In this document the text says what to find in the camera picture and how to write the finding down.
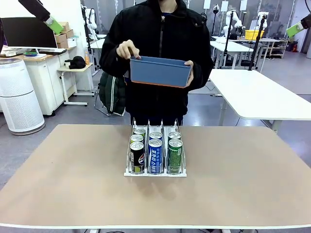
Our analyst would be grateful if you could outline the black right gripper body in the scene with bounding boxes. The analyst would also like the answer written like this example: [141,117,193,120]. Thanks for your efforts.
[299,15,311,30]

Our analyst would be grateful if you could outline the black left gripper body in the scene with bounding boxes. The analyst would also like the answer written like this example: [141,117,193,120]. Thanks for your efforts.
[18,0,51,22]

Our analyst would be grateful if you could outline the blue plastic basket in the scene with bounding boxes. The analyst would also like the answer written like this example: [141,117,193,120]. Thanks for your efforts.
[129,55,192,88]

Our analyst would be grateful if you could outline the person's left forearm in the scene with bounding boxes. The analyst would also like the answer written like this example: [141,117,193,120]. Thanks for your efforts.
[189,48,215,92]

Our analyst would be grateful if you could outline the person's right forearm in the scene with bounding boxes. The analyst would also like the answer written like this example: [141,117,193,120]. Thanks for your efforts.
[99,41,132,78]

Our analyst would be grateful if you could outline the person's right hand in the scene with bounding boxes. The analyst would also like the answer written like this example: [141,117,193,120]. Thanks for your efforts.
[116,39,142,61]

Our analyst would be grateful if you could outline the person's left hand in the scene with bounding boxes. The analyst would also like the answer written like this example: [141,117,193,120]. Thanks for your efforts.
[184,60,195,87]

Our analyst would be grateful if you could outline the wooden workbench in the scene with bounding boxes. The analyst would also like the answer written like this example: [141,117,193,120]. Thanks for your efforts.
[237,36,289,59]

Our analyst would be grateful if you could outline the black keyboard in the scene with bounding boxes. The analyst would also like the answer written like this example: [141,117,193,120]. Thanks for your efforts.
[38,48,67,55]

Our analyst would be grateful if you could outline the black computer monitor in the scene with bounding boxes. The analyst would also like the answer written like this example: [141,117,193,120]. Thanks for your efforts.
[0,17,58,49]

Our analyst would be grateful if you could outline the white monitor stand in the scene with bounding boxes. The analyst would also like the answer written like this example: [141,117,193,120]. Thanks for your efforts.
[24,48,47,59]

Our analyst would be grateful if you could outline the black bag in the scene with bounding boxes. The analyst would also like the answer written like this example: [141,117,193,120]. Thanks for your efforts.
[64,55,86,70]

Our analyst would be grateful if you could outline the yellow plastic bin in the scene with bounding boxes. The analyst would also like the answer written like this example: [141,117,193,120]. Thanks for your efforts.
[244,29,265,41]

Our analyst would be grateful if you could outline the small wooden side table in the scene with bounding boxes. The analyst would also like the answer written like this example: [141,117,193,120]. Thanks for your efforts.
[57,62,96,107]

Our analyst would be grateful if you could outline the white paper pile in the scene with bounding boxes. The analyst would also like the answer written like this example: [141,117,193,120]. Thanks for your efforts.
[0,45,25,58]

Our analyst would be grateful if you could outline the white cabinet with wood top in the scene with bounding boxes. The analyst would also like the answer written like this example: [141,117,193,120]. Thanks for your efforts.
[0,47,73,116]

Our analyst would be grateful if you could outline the black tripod stand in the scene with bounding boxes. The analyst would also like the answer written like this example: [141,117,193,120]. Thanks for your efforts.
[247,13,267,72]

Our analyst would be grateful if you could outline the large white table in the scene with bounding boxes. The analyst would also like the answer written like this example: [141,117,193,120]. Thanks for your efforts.
[208,68,311,133]

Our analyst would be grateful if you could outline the white air purifier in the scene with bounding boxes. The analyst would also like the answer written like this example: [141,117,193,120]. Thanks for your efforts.
[0,58,46,136]

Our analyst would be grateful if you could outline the dark green striped jacket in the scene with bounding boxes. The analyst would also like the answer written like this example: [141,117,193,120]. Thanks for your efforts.
[98,71,127,117]

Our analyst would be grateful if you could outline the person in black jacket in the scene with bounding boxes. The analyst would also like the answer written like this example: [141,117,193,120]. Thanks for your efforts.
[99,0,215,127]

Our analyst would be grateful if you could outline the white wire can dispenser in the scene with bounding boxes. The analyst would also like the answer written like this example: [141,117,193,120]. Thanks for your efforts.
[123,117,188,178]

